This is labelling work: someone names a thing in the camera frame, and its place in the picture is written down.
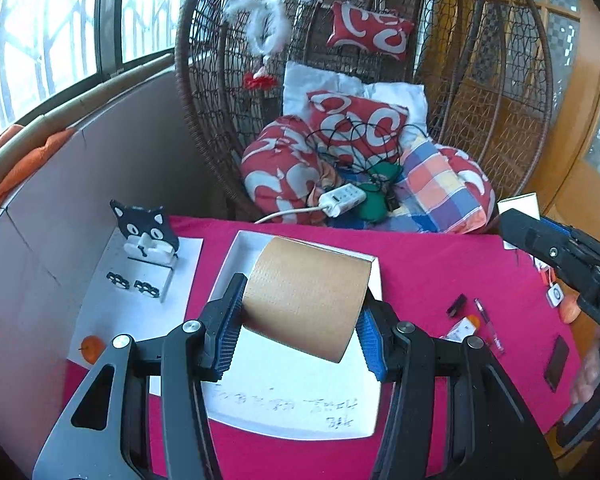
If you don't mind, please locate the window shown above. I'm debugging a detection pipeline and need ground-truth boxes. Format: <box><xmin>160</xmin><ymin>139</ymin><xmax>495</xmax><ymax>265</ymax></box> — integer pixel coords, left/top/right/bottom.
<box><xmin>0</xmin><ymin>0</ymin><xmax>201</xmax><ymax>131</ymax></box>

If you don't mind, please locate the red tassel ornament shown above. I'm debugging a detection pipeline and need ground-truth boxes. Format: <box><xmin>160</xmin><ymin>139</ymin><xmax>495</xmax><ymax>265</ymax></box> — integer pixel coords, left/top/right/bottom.
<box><xmin>242</xmin><ymin>57</ymin><xmax>278</xmax><ymax>92</ymax></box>

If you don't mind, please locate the wooden glass-panel door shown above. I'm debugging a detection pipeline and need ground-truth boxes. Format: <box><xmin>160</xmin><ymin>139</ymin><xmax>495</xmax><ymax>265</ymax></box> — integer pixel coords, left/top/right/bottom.
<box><xmin>410</xmin><ymin>0</ymin><xmax>600</xmax><ymax>341</ymax></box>

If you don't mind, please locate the white cardboard box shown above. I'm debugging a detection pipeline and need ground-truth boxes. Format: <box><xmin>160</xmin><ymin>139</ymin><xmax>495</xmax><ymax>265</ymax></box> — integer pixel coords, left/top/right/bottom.
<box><xmin>496</xmin><ymin>192</ymin><xmax>540</xmax><ymax>252</ymax></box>

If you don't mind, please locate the white pillow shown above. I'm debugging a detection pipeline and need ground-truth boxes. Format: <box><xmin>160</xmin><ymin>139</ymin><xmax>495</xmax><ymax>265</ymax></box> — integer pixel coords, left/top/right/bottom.
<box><xmin>282</xmin><ymin>61</ymin><xmax>428</xmax><ymax>136</ymax></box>

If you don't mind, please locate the white paper sheet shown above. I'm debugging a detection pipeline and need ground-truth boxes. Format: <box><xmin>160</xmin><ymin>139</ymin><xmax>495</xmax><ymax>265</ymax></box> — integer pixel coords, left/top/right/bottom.
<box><xmin>66</xmin><ymin>230</ymin><xmax>204</xmax><ymax>397</ymax></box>

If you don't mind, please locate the small tangerine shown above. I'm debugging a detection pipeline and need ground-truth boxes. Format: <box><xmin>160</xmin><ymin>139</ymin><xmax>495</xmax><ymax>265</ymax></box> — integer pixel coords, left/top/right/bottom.
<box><xmin>80</xmin><ymin>335</ymin><xmax>106</xmax><ymax>365</ymax></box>

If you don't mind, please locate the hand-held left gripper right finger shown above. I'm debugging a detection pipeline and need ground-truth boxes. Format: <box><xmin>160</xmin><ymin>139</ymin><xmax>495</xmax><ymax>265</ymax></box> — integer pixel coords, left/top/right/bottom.
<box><xmin>355</xmin><ymin>300</ymin><xmax>561</xmax><ymax>480</ymax></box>

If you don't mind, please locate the round red patterned cushion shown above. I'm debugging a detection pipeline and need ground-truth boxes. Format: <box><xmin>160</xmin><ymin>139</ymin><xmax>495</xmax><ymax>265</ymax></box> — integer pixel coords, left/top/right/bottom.
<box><xmin>240</xmin><ymin>115</ymin><xmax>341</xmax><ymax>226</ymax></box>

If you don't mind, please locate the white shallow tray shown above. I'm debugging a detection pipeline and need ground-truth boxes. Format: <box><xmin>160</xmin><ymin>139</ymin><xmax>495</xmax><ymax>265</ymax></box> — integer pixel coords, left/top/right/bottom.
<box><xmin>202</xmin><ymin>230</ymin><xmax>383</xmax><ymax>441</ymax></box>

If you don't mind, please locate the brown tape roll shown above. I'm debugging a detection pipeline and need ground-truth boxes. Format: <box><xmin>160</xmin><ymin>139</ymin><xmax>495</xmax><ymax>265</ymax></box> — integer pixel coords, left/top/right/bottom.
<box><xmin>241</xmin><ymin>236</ymin><xmax>373</xmax><ymax>365</ymax></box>

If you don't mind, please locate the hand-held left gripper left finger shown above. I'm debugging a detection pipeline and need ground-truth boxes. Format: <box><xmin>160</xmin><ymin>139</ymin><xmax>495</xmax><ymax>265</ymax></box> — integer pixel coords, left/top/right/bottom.
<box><xmin>32</xmin><ymin>272</ymin><xmax>251</xmax><ymax>480</ymax></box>

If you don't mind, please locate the black cat phone holder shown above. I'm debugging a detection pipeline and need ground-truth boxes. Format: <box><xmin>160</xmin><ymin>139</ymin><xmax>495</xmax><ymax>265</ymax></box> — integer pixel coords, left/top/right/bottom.
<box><xmin>109</xmin><ymin>199</ymin><xmax>181</xmax><ymax>303</ymax></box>

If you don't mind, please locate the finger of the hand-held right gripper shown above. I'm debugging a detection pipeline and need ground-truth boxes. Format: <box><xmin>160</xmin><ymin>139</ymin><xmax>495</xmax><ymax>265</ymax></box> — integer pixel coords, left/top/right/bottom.
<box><xmin>539</xmin><ymin>216</ymin><xmax>600</xmax><ymax>256</ymax></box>
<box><xmin>498</xmin><ymin>208</ymin><xmax>581</xmax><ymax>273</ymax></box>

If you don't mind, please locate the red tablecloth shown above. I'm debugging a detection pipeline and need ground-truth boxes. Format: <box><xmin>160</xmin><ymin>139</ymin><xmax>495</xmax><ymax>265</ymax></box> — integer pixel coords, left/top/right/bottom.
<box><xmin>62</xmin><ymin>215</ymin><xmax>583</xmax><ymax>480</ymax></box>

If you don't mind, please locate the beige window ledge rail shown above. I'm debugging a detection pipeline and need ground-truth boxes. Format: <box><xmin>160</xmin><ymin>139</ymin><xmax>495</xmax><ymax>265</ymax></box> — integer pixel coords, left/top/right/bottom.
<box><xmin>0</xmin><ymin>52</ymin><xmax>176</xmax><ymax>191</ymax></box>

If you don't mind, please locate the plaid seat cushion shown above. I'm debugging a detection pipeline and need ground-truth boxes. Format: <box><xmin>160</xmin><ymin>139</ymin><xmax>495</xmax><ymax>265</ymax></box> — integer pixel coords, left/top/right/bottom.
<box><xmin>397</xmin><ymin>137</ymin><xmax>496</xmax><ymax>235</ymax></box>

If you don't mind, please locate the white power strip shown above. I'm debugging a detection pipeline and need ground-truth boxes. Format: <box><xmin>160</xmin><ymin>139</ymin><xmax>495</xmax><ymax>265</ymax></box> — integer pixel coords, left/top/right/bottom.
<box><xmin>252</xmin><ymin>182</ymin><xmax>366</xmax><ymax>225</ymax></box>

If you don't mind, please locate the square red patterned pillow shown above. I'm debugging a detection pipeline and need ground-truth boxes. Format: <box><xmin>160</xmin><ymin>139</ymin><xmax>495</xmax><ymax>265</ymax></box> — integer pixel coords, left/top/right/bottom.
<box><xmin>306</xmin><ymin>90</ymin><xmax>411</xmax><ymax>161</ymax></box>

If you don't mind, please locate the orange cloth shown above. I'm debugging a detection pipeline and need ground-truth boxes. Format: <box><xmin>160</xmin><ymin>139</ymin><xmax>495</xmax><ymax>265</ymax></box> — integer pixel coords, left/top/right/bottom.
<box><xmin>0</xmin><ymin>125</ymin><xmax>76</xmax><ymax>241</ymax></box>

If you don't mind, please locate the grey cardboard sheet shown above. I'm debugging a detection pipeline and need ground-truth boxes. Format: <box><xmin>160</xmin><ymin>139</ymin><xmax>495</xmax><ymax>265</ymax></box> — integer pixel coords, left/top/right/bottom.
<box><xmin>0</xmin><ymin>67</ymin><xmax>241</xmax><ymax>466</ymax></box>

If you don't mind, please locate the small red patterned pillow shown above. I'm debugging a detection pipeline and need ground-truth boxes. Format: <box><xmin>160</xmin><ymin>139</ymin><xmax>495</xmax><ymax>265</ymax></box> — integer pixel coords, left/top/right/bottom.
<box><xmin>326</xmin><ymin>1</ymin><xmax>414</xmax><ymax>61</ymax></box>

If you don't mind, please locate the black cable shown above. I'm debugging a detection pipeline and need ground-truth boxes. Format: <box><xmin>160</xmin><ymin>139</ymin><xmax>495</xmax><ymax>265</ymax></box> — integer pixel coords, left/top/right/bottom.
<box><xmin>305</xmin><ymin>115</ymin><xmax>431</xmax><ymax>186</ymax></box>

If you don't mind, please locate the brown wicker hanging chair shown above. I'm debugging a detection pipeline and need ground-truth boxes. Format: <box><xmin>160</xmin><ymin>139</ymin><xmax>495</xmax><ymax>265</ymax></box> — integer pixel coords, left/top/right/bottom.
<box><xmin>175</xmin><ymin>0</ymin><xmax>556</xmax><ymax>233</ymax></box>

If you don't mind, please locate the white feather decoration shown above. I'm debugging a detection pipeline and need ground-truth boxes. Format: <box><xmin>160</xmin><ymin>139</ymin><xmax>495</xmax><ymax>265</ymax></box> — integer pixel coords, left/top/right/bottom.
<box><xmin>225</xmin><ymin>0</ymin><xmax>356</xmax><ymax>56</ymax></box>

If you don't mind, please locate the black phone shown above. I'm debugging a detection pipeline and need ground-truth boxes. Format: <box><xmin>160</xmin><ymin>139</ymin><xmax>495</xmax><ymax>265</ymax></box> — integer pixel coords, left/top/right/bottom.
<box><xmin>544</xmin><ymin>336</ymin><xmax>571</xmax><ymax>393</ymax></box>

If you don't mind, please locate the person's right hand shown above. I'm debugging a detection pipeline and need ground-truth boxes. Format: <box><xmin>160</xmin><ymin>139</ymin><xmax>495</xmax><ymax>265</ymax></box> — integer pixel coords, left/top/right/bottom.
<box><xmin>570</xmin><ymin>327</ymin><xmax>600</xmax><ymax>406</ymax></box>

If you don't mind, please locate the orange round object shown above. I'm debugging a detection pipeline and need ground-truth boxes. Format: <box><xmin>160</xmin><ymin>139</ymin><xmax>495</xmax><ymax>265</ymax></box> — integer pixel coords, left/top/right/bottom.
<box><xmin>562</xmin><ymin>292</ymin><xmax>581</xmax><ymax>323</ymax></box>

